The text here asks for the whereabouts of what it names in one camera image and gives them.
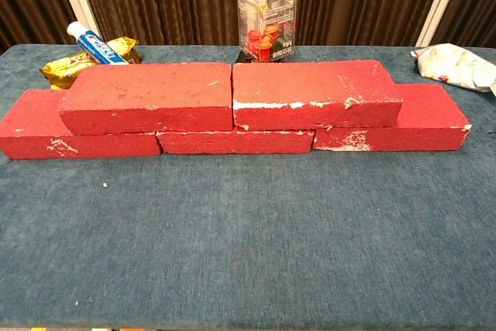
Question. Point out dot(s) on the gold foil snack packet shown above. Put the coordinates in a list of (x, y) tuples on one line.
[(62, 69)]

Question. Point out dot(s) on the clear box with red caps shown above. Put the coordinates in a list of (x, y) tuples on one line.
[(267, 17)]

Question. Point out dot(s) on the blue white toothpaste tube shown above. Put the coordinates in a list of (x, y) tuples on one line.
[(97, 46)]

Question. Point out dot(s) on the white crumpled snack bag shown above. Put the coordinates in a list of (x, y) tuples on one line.
[(453, 63)]

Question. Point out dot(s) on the blue table cloth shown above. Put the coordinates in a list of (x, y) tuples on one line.
[(232, 230)]

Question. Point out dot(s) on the red brick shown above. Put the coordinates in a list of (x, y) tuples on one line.
[(430, 114), (310, 87), (147, 94), (232, 143), (27, 125)]

